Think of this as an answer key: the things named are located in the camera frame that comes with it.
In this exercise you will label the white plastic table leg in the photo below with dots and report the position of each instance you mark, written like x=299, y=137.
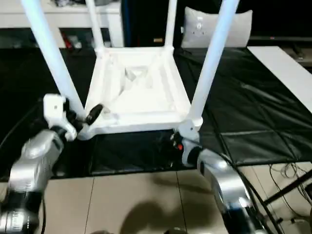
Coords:
x=171, y=24
x=53, y=61
x=214, y=53
x=96, y=29

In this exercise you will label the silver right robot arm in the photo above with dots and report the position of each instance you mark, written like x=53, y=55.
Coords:
x=219, y=168

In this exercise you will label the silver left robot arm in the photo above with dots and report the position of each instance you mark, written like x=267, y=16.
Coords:
x=34, y=158

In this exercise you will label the black work mat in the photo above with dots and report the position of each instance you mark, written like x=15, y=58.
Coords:
x=256, y=97

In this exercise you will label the white cabinet with glass doors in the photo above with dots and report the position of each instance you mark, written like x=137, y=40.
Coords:
x=73, y=19

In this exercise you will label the grey cushion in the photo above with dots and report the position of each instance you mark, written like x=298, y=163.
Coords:
x=192, y=36

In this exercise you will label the black box with yellow label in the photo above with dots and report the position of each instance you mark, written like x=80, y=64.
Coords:
x=146, y=19

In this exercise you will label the black tripod leg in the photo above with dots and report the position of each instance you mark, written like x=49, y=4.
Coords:
x=287, y=189

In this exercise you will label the white flat board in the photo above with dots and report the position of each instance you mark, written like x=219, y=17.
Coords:
x=280, y=65

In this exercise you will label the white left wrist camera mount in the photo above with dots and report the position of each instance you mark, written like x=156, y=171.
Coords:
x=54, y=107

